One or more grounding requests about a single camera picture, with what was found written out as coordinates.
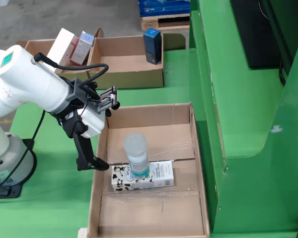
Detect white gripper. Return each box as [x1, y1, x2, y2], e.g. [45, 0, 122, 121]
[61, 101, 121, 172]

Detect translucent white suction cup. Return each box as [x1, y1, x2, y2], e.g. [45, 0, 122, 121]
[123, 132, 151, 182]

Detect cardboard box with green flap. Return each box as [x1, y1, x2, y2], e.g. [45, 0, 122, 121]
[86, 27, 187, 90]

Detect cow print hand cream box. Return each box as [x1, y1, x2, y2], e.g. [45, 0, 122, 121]
[111, 160, 175, 192]

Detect large cardboard tray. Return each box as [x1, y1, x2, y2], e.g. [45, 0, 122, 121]
[86, 102, 211, 238]

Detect plain cardboard box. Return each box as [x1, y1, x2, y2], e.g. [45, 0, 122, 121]
[16, 38, 94, 75]

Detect carton with lavender lid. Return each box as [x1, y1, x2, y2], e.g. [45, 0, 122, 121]
[70, 31, 95, 66]

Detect pink carton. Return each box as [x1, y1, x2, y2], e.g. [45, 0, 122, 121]
[66, 36, 80, 60]

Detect large white carton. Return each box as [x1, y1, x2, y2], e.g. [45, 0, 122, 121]
[46, 28, 76, 74]

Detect dark blue carton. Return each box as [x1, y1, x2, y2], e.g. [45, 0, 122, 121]
[143, 27, 162, 65]

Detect wooden pallet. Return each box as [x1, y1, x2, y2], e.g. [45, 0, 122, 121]
[140, 13, 191, 32]

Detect green metal shelf unit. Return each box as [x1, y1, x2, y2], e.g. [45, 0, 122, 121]
[188, 0, 298, 238]

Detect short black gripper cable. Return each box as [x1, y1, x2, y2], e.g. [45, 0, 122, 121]
[33, 52, 109, 87]

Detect long thin black cable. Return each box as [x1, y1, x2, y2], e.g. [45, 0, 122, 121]
[0, 109, 47, 196]

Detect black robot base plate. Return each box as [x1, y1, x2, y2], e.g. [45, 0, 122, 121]
[0, 138, 38, 199]

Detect blue wire mesh crate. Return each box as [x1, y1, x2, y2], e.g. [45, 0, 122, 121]
[138, 0, 191, 18]

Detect black monitor cable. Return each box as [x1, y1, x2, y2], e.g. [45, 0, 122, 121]
[278, 58, 288, 86]

